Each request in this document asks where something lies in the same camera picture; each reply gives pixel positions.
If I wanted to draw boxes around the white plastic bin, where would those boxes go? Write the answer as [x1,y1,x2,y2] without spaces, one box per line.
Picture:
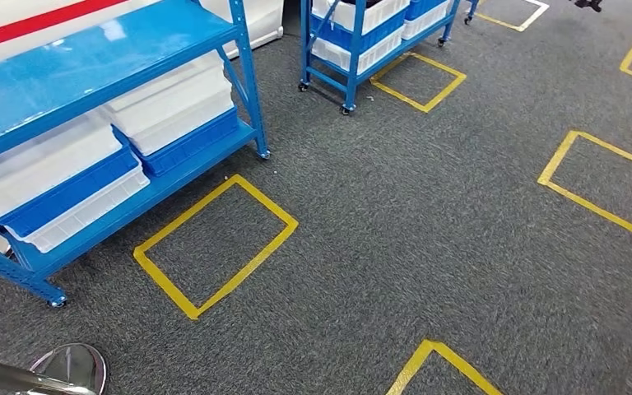
[0,115,124,224]
[311,26,404,76]
[3,165,151,255]
[99,51,236,157]
[312,0,411,35]
[401,1,453,41]

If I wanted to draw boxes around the white car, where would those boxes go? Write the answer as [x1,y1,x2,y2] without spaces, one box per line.
[0,0,286,75]

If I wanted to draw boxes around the chrome stanchion with pole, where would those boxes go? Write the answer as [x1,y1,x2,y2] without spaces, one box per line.
[0,343,108,395]

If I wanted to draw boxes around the red barrier belt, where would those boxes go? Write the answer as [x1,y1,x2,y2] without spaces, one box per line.
[0,0,132,56]

